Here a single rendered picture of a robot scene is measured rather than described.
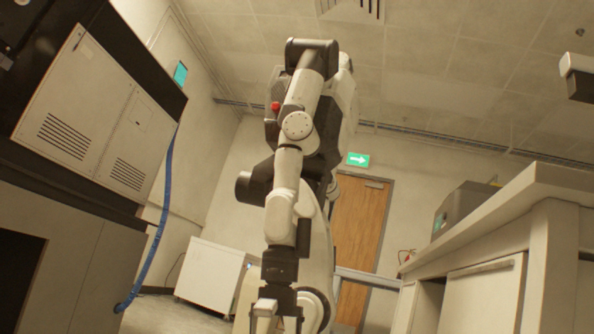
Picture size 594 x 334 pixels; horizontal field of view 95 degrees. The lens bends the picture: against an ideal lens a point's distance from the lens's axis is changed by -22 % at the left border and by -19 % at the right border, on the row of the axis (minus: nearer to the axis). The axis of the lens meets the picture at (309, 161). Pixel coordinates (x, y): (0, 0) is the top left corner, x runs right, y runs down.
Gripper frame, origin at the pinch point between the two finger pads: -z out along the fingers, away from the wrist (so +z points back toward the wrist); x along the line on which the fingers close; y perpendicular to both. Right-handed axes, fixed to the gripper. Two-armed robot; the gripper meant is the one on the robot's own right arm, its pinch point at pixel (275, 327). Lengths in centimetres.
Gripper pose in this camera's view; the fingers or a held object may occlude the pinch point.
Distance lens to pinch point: 81.5
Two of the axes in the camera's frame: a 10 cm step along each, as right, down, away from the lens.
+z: 0.6, -9.2, 3.8
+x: 9.8, -0.3, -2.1
